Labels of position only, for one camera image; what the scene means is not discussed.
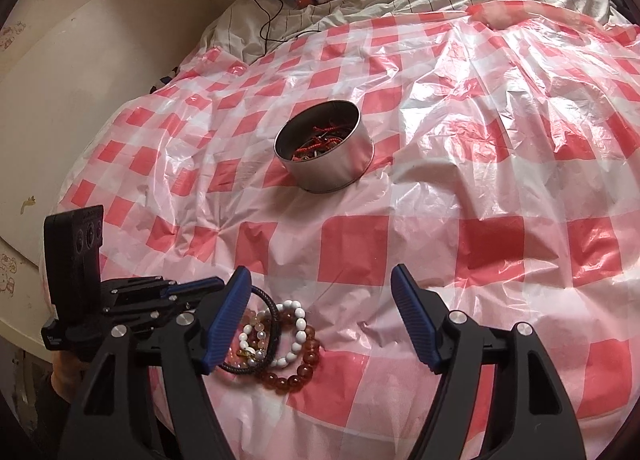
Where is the white bead bracelet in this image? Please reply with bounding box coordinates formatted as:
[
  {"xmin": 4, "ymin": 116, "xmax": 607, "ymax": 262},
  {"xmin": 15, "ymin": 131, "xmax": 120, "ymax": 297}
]
[{"xmin": 237, "ymin": 300, "xmax": 309, "ymax": 371}]

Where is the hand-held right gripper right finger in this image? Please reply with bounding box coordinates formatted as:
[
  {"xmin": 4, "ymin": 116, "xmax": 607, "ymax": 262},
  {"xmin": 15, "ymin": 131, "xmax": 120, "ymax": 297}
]
[{"xmin": 390, "ymin": 264, "xmax": 586, "ymax": 460}]

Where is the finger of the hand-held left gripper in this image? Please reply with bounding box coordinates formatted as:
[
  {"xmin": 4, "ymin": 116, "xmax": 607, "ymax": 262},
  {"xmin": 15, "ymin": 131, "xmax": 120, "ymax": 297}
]
[
  {"xmin": 102, "ymin": 276, "xmax": 226, "ymax": 313},
  {"xmin": 106, "ymin": 296, "xmax": 201, "ymax": 341}
]

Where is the black charger cable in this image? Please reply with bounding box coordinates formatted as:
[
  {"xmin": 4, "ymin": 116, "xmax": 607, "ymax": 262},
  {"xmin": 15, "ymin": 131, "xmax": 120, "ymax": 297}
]
[{"xmin": 224, "ymin": 0, "xmax": 322, "ymax": 61}]

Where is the round metal tin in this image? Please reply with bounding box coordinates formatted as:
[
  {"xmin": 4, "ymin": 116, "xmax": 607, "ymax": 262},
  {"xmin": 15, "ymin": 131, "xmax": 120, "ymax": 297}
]
[{"xmin": 273, "ymin": 100, "xmax": 376, "ymax": 195}]

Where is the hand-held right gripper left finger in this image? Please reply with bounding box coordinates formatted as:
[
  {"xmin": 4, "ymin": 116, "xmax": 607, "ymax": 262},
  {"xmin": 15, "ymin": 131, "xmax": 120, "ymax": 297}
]
[{"xmin": 60, "ymin": 266, "xmax": 252, "ymax": 460}]

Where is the heap of mixed bracelets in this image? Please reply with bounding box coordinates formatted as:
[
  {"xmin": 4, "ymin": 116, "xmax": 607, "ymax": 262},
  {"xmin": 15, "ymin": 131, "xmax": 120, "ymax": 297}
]
[{"xmin": 286, "ymin": 121, "xmax": 354, "ymax": 162}]

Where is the red checked plastic sheet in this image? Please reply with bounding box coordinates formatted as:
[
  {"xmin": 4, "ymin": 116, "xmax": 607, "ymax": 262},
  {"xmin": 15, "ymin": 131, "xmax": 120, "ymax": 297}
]
[{"xmin": 42, "ymin": 0, "xmax": 640, "ymax": 460}]

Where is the pale peach bead bracelet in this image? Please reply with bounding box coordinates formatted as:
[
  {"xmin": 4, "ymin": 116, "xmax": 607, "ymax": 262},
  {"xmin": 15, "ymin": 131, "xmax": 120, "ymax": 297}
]
[{"xmin": 227, "ymin": 307, "xmax": 274, "ymax": 367}]

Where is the person's left hand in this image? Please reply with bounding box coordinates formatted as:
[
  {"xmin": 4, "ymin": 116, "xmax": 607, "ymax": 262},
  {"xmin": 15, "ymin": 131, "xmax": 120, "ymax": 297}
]
[{"xmin": 51, "ymin": 347, "xmax": 91, "ymax": 399}]

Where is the amber bead bracelet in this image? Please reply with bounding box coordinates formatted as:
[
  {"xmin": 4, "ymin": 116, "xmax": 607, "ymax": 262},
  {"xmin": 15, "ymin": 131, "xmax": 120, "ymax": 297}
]
[{"xmin": 254, "ymin": 301, "xmax": 322, "ymax": 395}]

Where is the black braided cord bracelet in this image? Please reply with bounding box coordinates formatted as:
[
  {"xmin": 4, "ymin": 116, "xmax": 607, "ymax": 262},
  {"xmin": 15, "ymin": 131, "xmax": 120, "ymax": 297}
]
[{"xmin": 220, "ymin": 287, "xmax": 282, "ymax": 377}]

